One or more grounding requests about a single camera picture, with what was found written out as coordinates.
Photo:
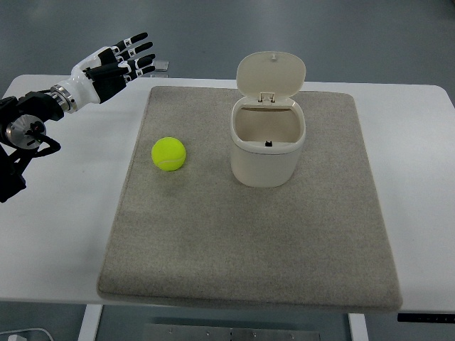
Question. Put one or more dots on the white table leg right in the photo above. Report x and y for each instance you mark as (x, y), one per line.
(358, 327)

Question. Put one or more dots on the grey metal floor plate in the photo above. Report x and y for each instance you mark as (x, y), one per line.
(193, 332)

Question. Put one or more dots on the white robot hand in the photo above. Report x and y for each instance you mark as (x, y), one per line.
(103, 74)

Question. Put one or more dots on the black table control panel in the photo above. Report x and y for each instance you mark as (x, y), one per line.
(426, 318)

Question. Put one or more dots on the beige felt mat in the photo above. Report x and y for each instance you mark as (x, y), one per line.
(197, 236)

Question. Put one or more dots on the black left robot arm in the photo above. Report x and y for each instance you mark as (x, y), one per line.
(23, 129)

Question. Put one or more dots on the white object on floor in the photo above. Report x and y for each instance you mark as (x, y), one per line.
(21, 334)

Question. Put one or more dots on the clear acrylic stand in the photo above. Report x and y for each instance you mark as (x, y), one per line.
(161, 69)

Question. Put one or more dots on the beige bin with open lid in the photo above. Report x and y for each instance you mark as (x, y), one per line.
(267, 127)

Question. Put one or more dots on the white table leg left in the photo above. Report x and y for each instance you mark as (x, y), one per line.
(90, 322)

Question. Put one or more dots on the yellow tennis ball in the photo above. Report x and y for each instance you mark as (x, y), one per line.
(168, 154)

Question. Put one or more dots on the white table leg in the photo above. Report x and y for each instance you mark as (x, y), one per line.
(358, 327)
(90, 322)

